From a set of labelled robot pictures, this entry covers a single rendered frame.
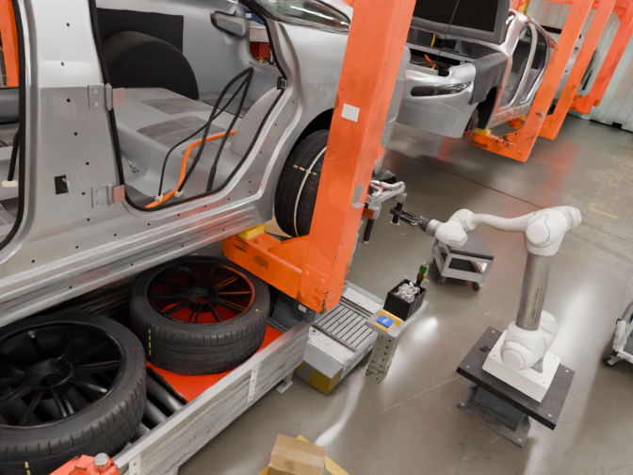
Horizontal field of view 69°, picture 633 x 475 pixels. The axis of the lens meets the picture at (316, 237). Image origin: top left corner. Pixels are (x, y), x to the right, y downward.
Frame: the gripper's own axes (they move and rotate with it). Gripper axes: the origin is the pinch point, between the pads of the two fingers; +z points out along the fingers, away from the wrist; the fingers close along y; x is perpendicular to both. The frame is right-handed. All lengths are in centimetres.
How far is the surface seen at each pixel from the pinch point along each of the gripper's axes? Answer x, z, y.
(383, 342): -56, -28, -39
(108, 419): -34, 13, -173
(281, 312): -62, 29, -56
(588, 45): 101, 2, 537
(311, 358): -70, -1, -64
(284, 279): -24, 18, -75
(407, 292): -25.9, -29.3, -30.7
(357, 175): 40, -6, -73
